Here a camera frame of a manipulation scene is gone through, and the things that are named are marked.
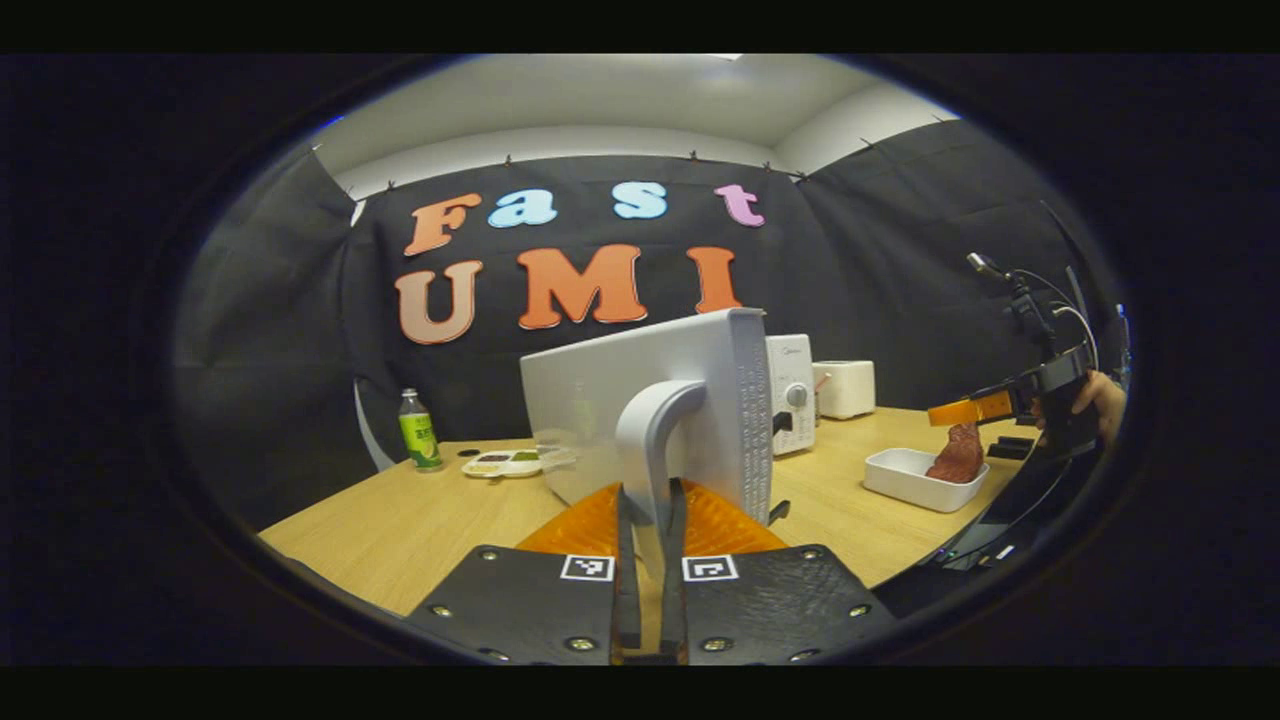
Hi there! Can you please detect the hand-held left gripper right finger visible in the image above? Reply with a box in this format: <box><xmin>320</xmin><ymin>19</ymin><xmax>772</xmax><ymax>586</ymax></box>
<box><xmin>660</xmin><ymin>477</ymin><xmax>896</xmax><ymax>666</ymax></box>

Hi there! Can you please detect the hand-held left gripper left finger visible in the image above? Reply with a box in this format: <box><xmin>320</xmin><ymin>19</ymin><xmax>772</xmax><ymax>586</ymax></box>
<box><xmin>405</xmin><ymin>480</ymin><xmax>643</xmax><ymax>666</ymax></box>

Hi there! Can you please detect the red braised meat piece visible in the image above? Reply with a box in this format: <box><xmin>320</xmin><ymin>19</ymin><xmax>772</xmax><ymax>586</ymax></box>
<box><xmin>925</xmin><ymin>422</ymin><xmax>986</xmax><ymax>485</ymax></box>

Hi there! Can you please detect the white microwave oven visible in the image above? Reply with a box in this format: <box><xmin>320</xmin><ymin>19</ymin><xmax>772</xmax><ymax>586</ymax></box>
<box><xmin>518</xmin><ymin>307</ymin><xmax>817</xmax><ymax>581</ymax></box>

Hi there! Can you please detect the white rectangular dish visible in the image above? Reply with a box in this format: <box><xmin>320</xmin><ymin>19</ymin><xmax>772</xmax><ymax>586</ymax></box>
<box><xmin>863</xmin><ymin>447</ymin><xmax>991</xmax><ymax>514</ymax></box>

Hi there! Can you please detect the white toaster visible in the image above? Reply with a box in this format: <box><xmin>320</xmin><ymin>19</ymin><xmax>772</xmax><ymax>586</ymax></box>
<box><xmin>812</xmin><ymin>360</ymin><xmax>877</xmax><ymax>421</ymax></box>

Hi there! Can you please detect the white divided plate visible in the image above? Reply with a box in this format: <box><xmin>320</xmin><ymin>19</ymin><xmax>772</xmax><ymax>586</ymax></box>
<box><xmin>461</xmin><ymin>449</ymin><xmax>546</xmax><ymax>480</ymax></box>

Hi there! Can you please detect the green label drink bottle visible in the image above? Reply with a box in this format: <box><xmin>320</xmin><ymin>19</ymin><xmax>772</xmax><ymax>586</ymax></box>
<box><xmin>398</xmin><ymin>388</ymin><xmax>444</xmax><ymax>473</ymax></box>

